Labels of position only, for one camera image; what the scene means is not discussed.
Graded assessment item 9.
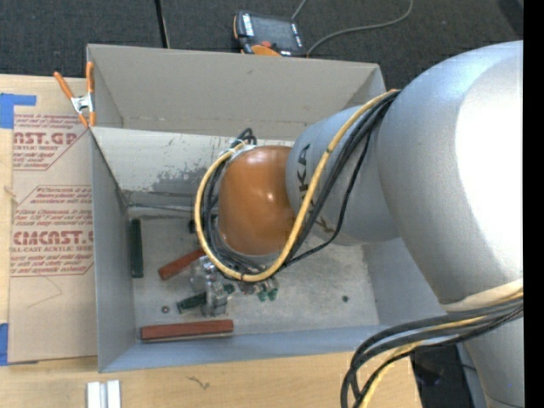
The short dark green block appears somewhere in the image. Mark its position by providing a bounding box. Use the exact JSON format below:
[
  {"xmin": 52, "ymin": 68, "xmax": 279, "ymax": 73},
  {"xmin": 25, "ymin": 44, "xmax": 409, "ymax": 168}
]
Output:
[{"xmin": 175, "ymin": 284, "xmax": 235, "ymax": 315}]

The red-brown flat block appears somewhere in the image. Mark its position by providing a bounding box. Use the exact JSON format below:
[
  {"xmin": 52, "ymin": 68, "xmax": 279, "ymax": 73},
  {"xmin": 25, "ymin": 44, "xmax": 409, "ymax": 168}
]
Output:
[
  {"xmin": 157, "ymin": 247, "xmax": 207, "ymax": 281},
  {"xmin": 139, "ymin": 318, "xmax": 235, "ymax": 343}
]

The long dark green flat block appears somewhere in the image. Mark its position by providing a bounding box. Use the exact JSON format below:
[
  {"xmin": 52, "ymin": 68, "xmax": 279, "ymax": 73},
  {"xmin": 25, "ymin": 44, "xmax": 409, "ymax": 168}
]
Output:
[{"xmin": 129, "ymin": 218, "xmax": 145, "ymax": 280}]

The brown cardboard board, red print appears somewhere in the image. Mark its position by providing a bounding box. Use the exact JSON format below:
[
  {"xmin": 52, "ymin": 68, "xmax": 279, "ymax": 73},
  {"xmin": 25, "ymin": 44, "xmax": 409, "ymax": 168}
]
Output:
[{"xmin": 0, "ymin": 73, "xmax": 99, "ymax": 366}]

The grey metal bin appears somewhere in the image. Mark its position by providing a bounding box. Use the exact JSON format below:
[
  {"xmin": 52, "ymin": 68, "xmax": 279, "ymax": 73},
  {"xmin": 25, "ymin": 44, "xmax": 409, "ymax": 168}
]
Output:
[{"xmin": 85, "ymin": 43, "xmax": 448, "ymax": 374}]

